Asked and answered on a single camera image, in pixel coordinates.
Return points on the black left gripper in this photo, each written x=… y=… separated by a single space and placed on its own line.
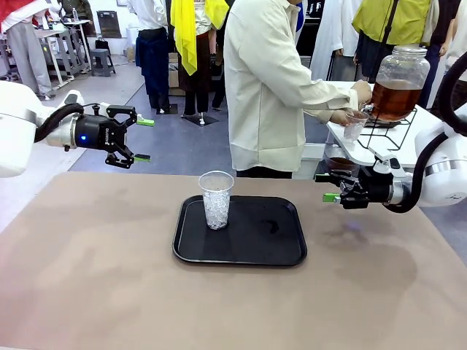
x=95 y=133

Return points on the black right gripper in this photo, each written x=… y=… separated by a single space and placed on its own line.
x=376 y=189

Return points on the short clear iced cup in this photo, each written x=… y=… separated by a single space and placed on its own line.
x=354 y=131

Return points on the glass tea dispenser jar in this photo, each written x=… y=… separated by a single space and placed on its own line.
x=397 y=98

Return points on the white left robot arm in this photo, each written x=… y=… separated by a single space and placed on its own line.
x=14 y=146

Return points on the tall clear iced cup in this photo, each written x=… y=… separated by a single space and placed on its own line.
x=216 y=211

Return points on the person's left hand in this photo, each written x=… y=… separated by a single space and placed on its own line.
x=341 y=117

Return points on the person's right hand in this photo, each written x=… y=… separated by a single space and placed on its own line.
x=362 y=93

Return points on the dark brown round bowl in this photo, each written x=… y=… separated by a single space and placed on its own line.
x=341 y=164

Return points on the white side table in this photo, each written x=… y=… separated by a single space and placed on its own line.
x=346 y=153

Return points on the brown cardboard box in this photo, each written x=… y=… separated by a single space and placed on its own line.
x=174 y=76

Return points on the mannequin in navy skirt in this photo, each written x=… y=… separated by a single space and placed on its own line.
x=153 y=58

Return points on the grey plastic stool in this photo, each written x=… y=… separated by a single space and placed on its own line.
x=102 y=54

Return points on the black bag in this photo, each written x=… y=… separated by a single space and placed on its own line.
x=102 y=44

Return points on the black plastic serving tray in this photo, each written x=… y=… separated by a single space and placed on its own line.
x=251 y=244

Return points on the dark framed board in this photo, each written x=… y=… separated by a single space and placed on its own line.
x=109 y=25

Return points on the mannequin with yellow scarf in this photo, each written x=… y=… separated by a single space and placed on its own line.
x=184 y=36

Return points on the white workshop desk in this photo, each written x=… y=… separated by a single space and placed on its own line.
x=54 y=33

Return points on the person in cream shirt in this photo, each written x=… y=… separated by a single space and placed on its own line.
x=262 y=91

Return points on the person in grey trousers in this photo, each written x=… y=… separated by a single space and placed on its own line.
x=25 y=54

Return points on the clear water bottle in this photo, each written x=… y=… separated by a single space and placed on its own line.
x=75 y=14

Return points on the person in cream top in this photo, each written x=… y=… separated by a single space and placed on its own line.
x=460 y=33

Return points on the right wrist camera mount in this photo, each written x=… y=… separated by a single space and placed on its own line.
x=388 y=166

